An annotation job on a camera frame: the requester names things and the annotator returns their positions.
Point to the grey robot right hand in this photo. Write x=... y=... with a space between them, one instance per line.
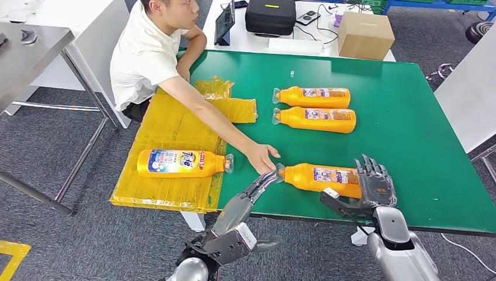
x=376 y=190

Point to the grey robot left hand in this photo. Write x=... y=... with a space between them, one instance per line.
x=236 y=211

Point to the orange detergent bottle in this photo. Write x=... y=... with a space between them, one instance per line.
x=290 y=118
x=174 y=163
x=306 y=178
x=290 y=97

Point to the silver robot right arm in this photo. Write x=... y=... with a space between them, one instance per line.
x=399 y=252

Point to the white table leg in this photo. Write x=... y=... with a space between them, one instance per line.
x=193 y=222
x=360 y=237

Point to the yellow taped cardboard mat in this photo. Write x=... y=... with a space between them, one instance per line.
x=170 y=128

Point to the white board panel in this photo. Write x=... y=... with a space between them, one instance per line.
x=472 y=89

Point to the brown cardboard box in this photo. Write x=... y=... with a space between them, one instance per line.
x=364 y=37

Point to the white table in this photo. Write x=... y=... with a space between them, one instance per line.
x=248 y=42

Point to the small purple item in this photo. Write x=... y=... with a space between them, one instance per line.
x=338 y=19

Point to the person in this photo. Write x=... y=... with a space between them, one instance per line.
x=143 y=58

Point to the green plastic crate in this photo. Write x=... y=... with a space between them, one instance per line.
x=375 y=6

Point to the black remote controller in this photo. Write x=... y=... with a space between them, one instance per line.
x=308 y=17

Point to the black tablet on stand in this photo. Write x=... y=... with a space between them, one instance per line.
x=224 y=23

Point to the black round stool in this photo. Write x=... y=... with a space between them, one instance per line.
x=478 y=31

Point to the blue metal shelf rack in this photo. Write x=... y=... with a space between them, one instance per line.
x=426 y=4

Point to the black carrying case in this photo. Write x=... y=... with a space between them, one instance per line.
x=271 y=17

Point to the stainless steel table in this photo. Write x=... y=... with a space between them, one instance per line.
x=27 y=66

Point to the small grey metal part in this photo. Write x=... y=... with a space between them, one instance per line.
x=29 y=37

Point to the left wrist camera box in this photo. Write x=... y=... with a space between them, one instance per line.
x=232 y=246

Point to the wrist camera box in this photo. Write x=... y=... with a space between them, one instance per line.
x=337 y=201
x=232 y=246

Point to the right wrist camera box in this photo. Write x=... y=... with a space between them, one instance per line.
x=337 y=201

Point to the steel frame legs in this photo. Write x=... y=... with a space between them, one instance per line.
x=484 y=159

